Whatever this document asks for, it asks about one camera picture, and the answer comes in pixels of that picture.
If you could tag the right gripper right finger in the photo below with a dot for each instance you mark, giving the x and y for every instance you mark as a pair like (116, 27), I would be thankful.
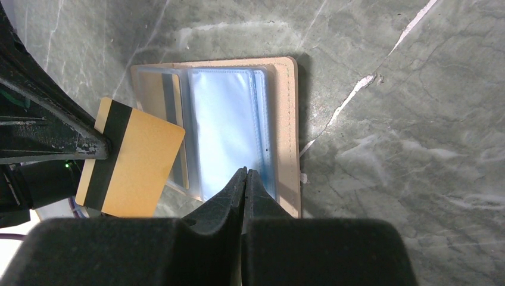
(278, 249)

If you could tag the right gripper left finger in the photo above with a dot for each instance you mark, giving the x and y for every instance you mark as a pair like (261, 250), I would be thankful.
(201, 248)

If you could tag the gold credit card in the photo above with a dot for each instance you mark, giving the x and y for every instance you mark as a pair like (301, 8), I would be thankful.
(143, 149)
(161, 96)

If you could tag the tan leather card holder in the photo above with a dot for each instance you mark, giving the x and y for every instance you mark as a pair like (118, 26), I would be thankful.
(238, 113)

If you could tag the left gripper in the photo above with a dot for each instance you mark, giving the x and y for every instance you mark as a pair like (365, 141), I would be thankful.
(39, 122)

